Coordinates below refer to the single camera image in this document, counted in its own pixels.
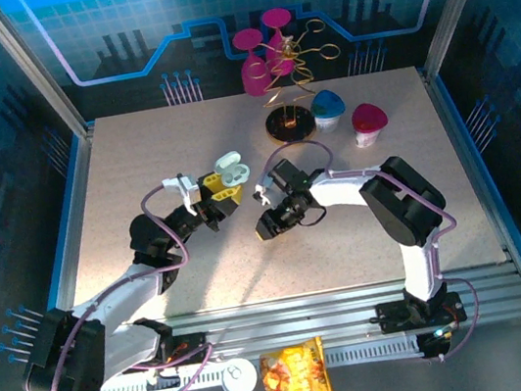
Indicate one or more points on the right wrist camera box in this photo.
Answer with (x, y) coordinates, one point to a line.
(260, 195)

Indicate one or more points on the aluminium table frame rail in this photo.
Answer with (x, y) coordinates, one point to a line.
(285, 323)

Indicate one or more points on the yellow snack bag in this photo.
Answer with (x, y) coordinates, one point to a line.
(297, 378)

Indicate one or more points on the mint earbud charging case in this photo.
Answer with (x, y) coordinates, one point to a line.
(232, 175)

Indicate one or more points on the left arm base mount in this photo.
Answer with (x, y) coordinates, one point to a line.
(190, 348)

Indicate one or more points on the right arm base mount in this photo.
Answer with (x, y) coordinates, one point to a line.
(394, 318)

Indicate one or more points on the pink wine glass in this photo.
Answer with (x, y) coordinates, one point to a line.
(254, 80)
(276, 18)

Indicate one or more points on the aluminium frame post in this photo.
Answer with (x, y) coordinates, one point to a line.
(458, 0)
(29, 68)

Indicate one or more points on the pink lid plastic cup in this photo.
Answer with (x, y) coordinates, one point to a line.
(368, 121)

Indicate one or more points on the blue lid plastic cup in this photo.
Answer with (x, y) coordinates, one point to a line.
(327, 113)

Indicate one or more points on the silver tin can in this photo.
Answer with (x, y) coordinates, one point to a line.
(239, 378)

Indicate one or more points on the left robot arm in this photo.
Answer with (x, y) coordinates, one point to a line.
(64, 365)

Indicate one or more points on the blue table edge strip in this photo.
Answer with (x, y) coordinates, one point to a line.
(66, 211)
(472, 147)

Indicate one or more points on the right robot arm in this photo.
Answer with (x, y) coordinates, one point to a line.
(400, 203)

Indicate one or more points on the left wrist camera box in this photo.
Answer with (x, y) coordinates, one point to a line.
(185, 190)

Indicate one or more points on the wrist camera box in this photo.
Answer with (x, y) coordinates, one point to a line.
(185, 190)
(260, 195)

